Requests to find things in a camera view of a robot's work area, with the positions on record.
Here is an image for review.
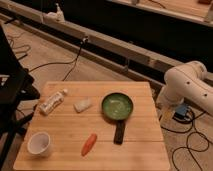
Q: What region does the orange carrot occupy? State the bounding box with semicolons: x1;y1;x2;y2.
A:
81;134;97;156

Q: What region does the white power adapter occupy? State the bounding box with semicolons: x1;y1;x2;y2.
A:
46;4;65;22

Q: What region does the wooden board table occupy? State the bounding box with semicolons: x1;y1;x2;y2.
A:
14;81;170;171

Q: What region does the white cup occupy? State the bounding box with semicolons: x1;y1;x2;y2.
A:
27;132;52;157

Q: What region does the black floor cable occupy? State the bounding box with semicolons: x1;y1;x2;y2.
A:
28;36;90;82

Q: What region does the green frying pan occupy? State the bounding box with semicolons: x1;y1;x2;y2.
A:
101;92;134;145

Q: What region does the black chair frame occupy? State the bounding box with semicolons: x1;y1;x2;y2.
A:
0;25;40;171

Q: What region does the white tube bottle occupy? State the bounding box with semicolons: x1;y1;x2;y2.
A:
39;89;68;116

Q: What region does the blue box on floor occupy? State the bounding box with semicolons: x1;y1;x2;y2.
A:
174;104;188;119

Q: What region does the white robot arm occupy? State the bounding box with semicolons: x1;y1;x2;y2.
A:
158;61;213;114

